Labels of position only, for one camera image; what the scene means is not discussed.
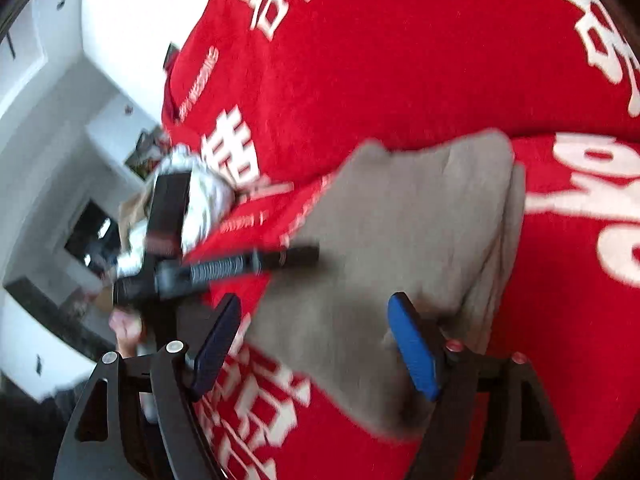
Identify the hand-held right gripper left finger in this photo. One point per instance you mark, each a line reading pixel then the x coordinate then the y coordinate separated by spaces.
pixel 217 345

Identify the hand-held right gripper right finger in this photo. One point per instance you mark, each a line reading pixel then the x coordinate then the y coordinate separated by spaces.
pixel 415 345

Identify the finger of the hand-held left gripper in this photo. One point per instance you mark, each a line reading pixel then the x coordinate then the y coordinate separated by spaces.
pixel 280 257

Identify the person's left hand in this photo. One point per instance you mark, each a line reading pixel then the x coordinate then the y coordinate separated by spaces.
pixel 125 325

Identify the light blue printed quilt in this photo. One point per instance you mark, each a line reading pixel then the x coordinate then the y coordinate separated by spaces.
pixel 205 195

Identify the colourful picture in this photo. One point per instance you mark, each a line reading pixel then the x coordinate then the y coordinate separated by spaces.
pixel 145 152

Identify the grey knit garment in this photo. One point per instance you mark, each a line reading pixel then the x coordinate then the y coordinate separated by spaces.
pixel 400 220

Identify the red printed blanket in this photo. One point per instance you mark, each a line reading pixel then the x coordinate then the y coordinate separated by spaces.
pixel 400 60

